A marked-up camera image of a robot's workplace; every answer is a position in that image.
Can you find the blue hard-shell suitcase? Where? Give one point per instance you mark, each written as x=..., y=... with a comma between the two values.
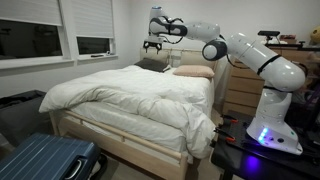
x=49, y=157

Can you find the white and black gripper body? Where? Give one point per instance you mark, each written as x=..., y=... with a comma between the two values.
x=156, y=45

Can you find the dark grey pillow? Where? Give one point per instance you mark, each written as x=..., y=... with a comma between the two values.
x=153, y=65

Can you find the white mattress sheet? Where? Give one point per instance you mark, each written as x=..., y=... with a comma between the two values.
x=142, y=127

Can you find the orange-handled clamp rear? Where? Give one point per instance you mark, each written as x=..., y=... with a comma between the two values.
x=230, y=118

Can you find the black bag on floor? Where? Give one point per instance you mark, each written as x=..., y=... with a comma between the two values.
x=20, y=116

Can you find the orange-handled clamp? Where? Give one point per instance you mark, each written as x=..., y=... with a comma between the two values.
x=227, y=136
x=230, y=118

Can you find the black camera on stand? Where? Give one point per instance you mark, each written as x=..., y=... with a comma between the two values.
x=268, y=34

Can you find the white roller blind left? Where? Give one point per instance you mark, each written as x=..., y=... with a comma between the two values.
x=31, y=11

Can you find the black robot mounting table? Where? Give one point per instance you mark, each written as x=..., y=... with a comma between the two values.
x=249, y=160

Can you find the white roller blind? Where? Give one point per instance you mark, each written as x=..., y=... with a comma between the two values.
x=31, y=11
x=93, y=18

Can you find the white roller blind right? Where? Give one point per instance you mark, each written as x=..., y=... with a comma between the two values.
x=93, y=18

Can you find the orange-handled clamp front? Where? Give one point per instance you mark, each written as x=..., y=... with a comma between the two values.
x=227, y=136

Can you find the yellow plush toy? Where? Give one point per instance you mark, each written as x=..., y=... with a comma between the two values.
x=315, y=35

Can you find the wooden dresser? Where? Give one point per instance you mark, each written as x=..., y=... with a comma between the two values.
x=244, y=86

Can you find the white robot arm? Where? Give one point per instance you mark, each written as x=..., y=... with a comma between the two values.
x=280, y=76

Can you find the wooden bed frame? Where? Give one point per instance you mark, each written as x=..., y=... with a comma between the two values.
x=147, y=155

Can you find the white quilted duvet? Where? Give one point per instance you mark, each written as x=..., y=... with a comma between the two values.
x=184, y=103

